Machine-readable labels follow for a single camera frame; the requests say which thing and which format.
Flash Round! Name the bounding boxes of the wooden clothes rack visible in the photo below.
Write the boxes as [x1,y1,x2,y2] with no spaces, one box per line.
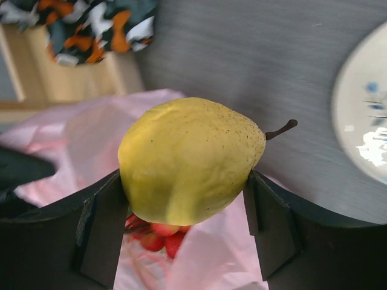
[1,25,145,124]

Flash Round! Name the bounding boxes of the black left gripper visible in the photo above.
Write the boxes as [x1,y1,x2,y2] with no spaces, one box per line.
[1,147,56,219]

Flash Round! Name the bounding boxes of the yellow lemon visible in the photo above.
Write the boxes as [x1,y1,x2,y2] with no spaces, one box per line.
[118,97,298,226]

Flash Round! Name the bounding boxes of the light blue round plate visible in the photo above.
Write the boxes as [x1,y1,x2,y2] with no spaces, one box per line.
[331,24,386,184]

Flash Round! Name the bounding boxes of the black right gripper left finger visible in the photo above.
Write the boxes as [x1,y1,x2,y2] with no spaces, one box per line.
[1,170,128,289]

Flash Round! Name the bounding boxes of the orange black patterned garment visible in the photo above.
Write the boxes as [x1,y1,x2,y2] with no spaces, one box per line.
[1,0,157,66]

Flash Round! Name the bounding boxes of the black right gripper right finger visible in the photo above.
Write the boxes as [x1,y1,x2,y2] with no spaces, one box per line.
[243,170,386,289]

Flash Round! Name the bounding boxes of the pink plastic bag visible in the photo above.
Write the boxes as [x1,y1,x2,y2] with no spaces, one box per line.
[0,88,291,290]

